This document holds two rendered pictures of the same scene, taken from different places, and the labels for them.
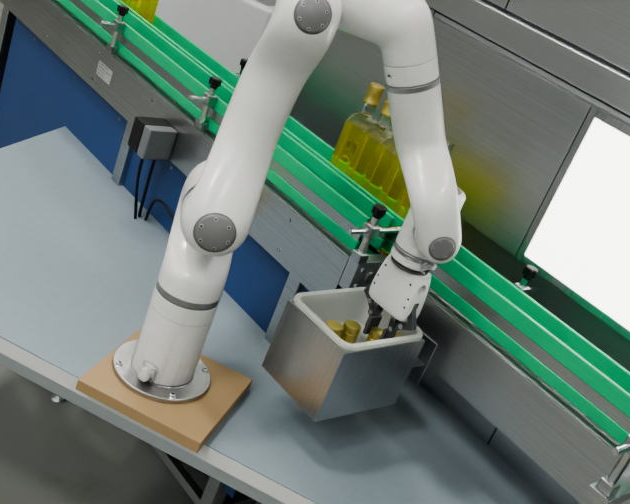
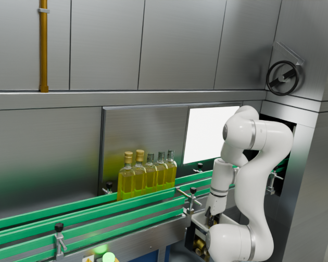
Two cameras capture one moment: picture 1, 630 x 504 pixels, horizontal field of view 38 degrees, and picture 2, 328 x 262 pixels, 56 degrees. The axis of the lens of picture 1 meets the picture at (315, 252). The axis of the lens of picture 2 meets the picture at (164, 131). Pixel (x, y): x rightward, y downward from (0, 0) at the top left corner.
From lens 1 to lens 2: 1.99 m
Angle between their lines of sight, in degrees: 75
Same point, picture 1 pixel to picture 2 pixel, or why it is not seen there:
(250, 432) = not seen: outside the picture
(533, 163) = (176, 135)
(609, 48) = (181, 84)
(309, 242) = (166, 229)
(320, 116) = (50, 193)
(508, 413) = (228, 201)
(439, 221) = not seen: hidden behind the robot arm
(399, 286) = (223, 201)
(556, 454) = not seen: hidden behind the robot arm
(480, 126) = (152, 137)
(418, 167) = (244, 160)
